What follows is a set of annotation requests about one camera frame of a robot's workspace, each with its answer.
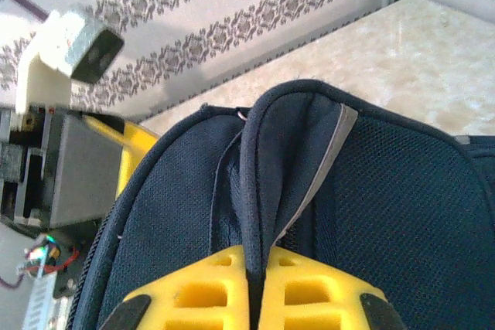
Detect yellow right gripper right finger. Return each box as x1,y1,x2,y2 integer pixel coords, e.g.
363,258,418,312
258,247,405,330

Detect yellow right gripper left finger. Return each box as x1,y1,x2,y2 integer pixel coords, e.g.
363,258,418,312
102,244,251,330

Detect navy blue student backpack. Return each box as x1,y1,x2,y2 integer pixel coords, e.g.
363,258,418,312
67,79,495,330

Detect green-lit controller board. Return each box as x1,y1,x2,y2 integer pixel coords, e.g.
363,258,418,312
17,235,80,281

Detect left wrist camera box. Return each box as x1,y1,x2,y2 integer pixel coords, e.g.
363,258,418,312
15,9,125,114

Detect perforated metal cable tray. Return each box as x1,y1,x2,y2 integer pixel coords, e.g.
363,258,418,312
22,275,74,330

